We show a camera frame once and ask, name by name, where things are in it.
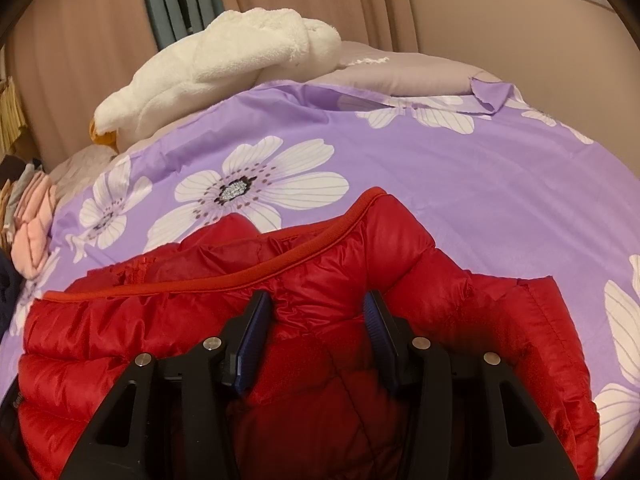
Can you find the yellow hanging fabric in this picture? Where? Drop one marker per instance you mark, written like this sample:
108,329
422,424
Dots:
12,118

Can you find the red puffer jacket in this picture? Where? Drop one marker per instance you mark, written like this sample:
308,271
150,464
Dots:
316,410

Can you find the purple floral bed sheet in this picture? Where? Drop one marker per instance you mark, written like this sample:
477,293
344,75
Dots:
504,189

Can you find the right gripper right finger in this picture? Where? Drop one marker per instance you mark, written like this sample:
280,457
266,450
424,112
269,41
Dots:
468,417

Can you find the navy blue garment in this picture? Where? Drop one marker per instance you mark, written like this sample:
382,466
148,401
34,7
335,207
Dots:
10,288

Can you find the pink folded garment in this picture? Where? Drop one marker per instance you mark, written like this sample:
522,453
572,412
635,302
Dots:
33,217

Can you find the pink curtain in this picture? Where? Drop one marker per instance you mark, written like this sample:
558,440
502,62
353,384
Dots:
67,56

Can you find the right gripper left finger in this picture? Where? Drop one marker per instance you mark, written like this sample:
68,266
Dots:
167,419

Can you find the white plush goose toy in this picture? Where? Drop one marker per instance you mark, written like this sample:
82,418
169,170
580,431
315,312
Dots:
235,52

